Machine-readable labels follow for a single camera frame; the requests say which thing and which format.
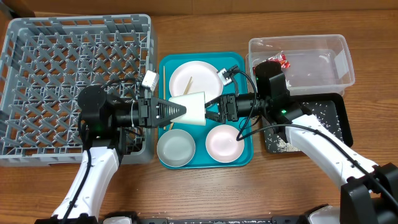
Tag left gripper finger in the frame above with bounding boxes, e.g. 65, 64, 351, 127
157, 107, 187, 128
152, 97, 183, 109

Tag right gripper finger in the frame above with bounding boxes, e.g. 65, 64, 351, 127
205, 96, 221, 108
205, 111, 224, 124

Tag small pink bowl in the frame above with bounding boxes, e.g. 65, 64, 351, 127
205, 124, 244, 163

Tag red snack wrapper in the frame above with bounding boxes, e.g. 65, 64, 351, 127
261, 51, 290, 68

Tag rice grains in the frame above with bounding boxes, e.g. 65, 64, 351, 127
264, 100, 343, 154

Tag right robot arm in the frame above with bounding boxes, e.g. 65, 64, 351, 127
205, 60, 397, 224

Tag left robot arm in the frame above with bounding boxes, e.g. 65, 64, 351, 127
36, 85, 187, 223

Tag wooden chopstick on plate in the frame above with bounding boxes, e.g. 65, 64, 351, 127
169, 77, 193, 131

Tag large white plate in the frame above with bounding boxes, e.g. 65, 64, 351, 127
169, 61, 223, 102

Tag teal serving tray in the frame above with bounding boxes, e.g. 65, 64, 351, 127
159, 52, 254, 169

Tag grey round bowl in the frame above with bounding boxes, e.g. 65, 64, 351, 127
157, 129, 196, 167

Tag wooden chopstick on tray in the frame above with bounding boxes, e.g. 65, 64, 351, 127
163, 66, 167, 131

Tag clear plastic bin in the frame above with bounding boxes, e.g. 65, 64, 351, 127
246, 34, 355, 95

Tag black plastic tray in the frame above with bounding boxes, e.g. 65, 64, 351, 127
264, 93, 353, 154

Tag grey plastic dish rack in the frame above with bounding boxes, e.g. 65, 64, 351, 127
1, 14, 157, 167

